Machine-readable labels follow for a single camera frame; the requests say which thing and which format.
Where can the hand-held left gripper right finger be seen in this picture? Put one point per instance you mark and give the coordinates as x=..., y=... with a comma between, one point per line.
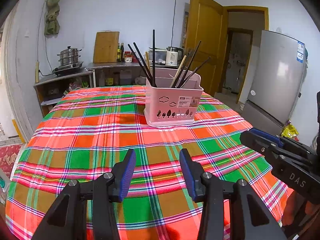
x=187, y=172

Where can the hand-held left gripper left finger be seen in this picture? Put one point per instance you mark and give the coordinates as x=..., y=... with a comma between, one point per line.
x=127, y=172

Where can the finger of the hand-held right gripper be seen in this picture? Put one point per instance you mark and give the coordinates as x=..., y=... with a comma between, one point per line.
x=255, y=141
x=267, y=137

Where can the pink plastic utensil basket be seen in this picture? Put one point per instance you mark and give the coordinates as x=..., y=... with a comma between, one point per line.
x=162, y=105

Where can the grey metal chopstick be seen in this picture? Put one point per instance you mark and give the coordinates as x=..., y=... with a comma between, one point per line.
x=200, y=68

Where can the cream wooden chopstick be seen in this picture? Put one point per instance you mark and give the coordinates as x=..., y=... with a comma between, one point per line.
x=148, y=62
x=178, y=71

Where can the yellow plastic bag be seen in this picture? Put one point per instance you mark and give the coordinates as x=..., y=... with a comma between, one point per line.
x=290, y=131

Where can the plaid tablecloth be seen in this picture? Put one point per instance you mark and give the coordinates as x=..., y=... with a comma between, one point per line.
x=100, y=135

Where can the grey refrigerator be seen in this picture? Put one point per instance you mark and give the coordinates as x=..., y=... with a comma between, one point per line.
x=275, y=80

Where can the red lid jar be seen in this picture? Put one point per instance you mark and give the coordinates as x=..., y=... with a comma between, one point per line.
x=128, y=58

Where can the white electric kettle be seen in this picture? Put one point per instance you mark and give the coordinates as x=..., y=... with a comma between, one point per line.
x=172, y=57

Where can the black induction cooker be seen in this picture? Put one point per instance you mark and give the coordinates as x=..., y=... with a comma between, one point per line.
x=67, y=70

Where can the steel stove stand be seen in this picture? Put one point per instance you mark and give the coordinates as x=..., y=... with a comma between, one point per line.
x=50, y=82

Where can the yellow-green oil bottle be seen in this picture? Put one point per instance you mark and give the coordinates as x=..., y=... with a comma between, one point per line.
x=118, y=53

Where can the red patterned rug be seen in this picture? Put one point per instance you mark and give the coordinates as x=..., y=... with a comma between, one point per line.
x=8, y=160

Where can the dark sauce bottle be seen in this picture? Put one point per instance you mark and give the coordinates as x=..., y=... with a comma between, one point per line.
x=122, y=52

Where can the clear plastic storage container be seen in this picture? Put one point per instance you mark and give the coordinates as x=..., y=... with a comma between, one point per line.
x=160, y=55

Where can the yellow wooden door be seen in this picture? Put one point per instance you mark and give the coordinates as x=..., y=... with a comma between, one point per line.
x=205, y=25

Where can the wooden cutting board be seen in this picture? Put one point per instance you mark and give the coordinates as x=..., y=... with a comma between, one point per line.
x=106, y=47

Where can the steel steamer pot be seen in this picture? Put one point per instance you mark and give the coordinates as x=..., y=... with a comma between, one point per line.
x=69, y=56

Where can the yellowed power strip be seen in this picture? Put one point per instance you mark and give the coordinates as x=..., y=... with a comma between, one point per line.
x=37, y=72

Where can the knotted green curtain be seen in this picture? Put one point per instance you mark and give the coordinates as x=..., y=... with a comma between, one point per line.
x=52, y=12

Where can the yellow wooden door frame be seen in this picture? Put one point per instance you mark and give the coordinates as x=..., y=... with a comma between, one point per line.
x=250, y=8

